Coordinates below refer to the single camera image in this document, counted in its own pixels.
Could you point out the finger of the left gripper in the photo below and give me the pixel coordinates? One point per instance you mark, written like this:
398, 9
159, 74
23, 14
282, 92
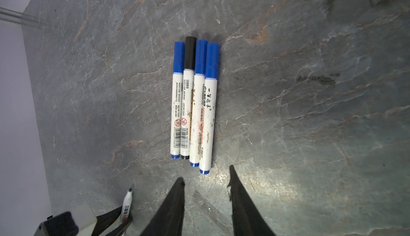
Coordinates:
106, 220
120, 230

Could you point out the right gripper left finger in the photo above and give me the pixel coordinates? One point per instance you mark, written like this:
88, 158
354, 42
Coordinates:
168, 221

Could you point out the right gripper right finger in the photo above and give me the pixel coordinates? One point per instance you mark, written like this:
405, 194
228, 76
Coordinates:
246, 218

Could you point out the white marker black ink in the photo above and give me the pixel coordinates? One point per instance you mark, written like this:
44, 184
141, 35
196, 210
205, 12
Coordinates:
188, 80

